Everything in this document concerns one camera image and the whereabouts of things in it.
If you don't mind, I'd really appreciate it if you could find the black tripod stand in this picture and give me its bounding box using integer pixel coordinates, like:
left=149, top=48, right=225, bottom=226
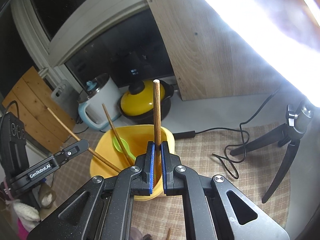
left=231, top=100, right=315, bottom=204

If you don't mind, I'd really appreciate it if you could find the yellow plastic utensil bin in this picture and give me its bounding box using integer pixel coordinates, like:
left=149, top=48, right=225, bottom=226
left=89, top=125, right=175, bottom=202

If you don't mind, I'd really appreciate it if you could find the long wooden chopstick in bin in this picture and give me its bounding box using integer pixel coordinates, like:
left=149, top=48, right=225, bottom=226
left=47, top=107, right=122, bottom=173

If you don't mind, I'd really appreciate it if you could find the gloved left hand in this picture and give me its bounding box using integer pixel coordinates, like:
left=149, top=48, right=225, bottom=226
left=1, top=175, right=57, bottom=239

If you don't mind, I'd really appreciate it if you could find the wooden cabinet panel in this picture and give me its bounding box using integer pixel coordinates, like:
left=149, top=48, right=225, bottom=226
left=147, top=0, right=284, bottom=100

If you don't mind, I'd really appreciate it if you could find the green plastic spoon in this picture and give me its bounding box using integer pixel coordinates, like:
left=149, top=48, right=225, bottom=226
left=112, top=137, right=136, bottom=160

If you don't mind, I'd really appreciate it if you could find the light blue electric kettle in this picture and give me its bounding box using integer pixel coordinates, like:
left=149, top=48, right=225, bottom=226
left=78, top=73, right=121, bottom=131

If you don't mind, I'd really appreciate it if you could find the grey cutting board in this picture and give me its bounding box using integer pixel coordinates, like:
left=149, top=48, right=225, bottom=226
left=51, top=80, right=78, bottom=120

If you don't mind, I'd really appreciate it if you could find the ring light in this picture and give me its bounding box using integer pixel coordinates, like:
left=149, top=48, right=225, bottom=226
left=205, top=0, right=319, bottom=107

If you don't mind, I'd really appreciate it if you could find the plaid beige table cloth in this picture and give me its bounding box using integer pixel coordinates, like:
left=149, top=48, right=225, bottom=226
left=53, top=130, right=290, bottom=239

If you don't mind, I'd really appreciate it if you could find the yellow lidded black pot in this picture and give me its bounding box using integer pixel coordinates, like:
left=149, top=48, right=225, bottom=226
left=118, top=80, right=174, bottom=125

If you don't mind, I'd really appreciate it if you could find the pine wood board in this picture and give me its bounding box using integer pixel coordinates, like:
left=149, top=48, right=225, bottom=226
left=2, top=67, right=75, bottom=153

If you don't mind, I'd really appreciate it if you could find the black power cable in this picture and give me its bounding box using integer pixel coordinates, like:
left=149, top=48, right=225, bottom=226
left=172, top=89, right=281, bottom=180

